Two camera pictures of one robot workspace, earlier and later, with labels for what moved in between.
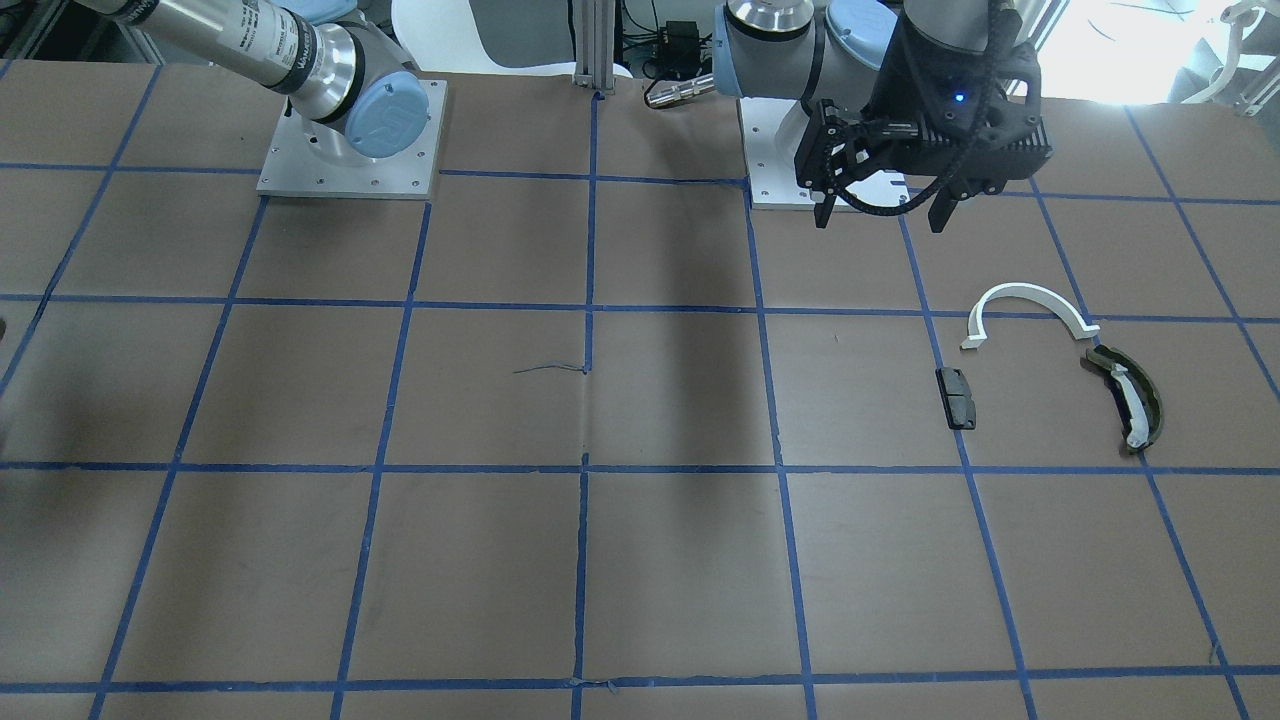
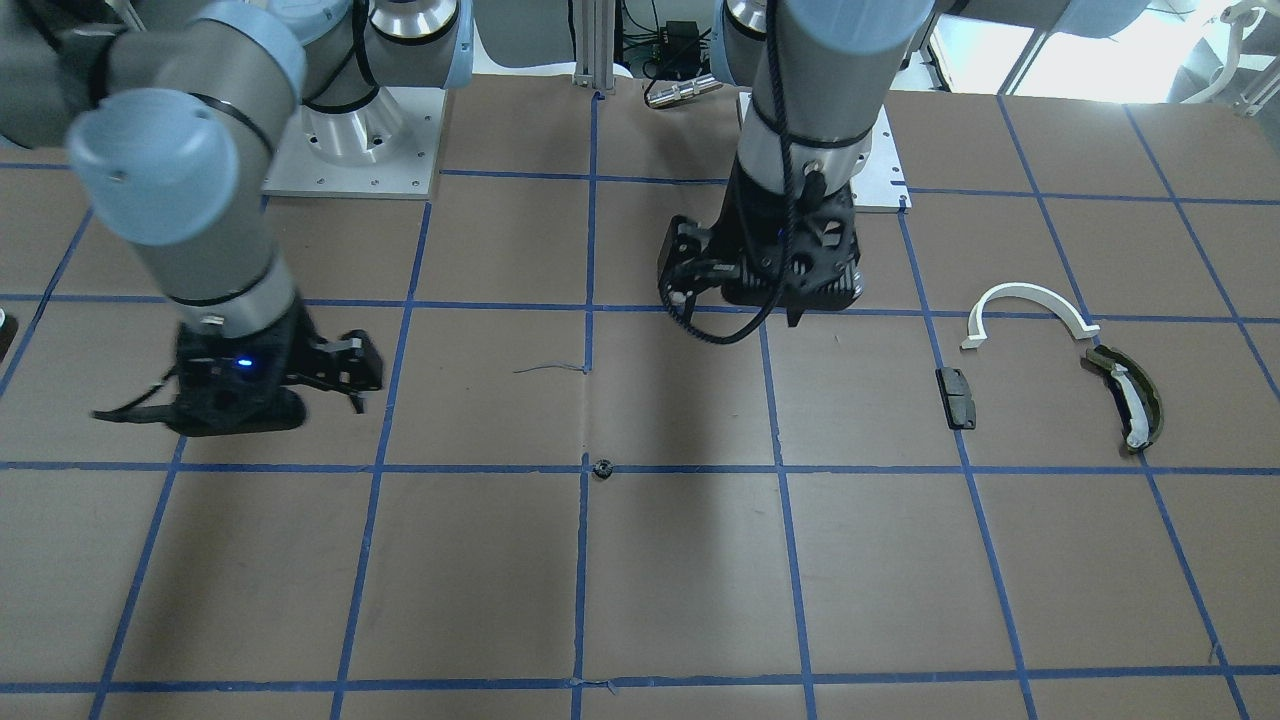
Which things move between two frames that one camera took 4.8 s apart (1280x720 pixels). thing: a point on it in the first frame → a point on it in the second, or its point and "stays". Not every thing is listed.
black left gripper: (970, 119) → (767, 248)
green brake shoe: (1135, 393) stays
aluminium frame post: (595, 36) stays
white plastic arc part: (1074, 322) stays
